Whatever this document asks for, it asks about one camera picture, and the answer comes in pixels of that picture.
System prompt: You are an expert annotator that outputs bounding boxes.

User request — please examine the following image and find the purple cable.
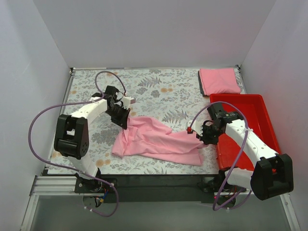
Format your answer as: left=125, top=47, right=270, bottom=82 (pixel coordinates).
left=28, top=71, right=128, bottom=217
left=189, top=101, right=253, bottom=211

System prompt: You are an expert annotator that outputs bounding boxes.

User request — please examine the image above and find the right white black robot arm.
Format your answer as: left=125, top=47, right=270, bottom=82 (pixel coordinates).
left=187, top=101, right=294, bottom=200

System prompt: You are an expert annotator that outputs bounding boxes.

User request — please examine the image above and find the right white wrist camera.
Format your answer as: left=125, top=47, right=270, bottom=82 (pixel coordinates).
left=186, top=120, right=203, bottom=137

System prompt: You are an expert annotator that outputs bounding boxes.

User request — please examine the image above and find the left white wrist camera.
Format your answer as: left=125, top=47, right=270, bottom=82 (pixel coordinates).
left=120, top=96, right=136, bottom=109

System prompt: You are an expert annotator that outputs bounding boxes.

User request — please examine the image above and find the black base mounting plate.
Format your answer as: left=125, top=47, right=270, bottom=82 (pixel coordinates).
left=74, top=174, right=247, bottom=204

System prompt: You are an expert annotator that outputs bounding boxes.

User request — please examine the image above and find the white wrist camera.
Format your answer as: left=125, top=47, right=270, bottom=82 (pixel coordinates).
left=120, top=96, right=136, bottom=109
left=186, top=120, right=203, bottom=137

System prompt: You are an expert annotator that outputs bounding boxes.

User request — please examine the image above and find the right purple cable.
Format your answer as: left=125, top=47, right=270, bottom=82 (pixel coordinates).
left=189, top=101, right=253, bottom=211

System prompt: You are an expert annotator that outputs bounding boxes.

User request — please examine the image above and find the floral patterned table mat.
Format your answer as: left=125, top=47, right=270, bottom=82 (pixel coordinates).
left=48, top=69, right=246, bottom=175

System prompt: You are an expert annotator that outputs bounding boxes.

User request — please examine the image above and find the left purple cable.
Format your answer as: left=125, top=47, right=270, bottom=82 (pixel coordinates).
left=28, top=71, right=128, bottom=217

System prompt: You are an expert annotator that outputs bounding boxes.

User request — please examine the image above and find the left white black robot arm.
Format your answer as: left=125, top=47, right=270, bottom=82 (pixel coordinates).
left=54, top=86, right=136, bottom=180

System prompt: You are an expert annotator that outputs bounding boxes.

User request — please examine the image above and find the folded pink t shirt stack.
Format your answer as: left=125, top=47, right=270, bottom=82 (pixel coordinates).
left=202, top=68, right=241, bottom=95

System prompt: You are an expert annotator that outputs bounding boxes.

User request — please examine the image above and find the aluminium frame rail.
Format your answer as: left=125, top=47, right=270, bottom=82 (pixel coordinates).
left=21, top=175, right=300, bottom=231

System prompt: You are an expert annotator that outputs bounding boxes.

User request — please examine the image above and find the red plastic bin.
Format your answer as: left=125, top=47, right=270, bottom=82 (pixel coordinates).
left=209, top=94, right=282, bottom=170

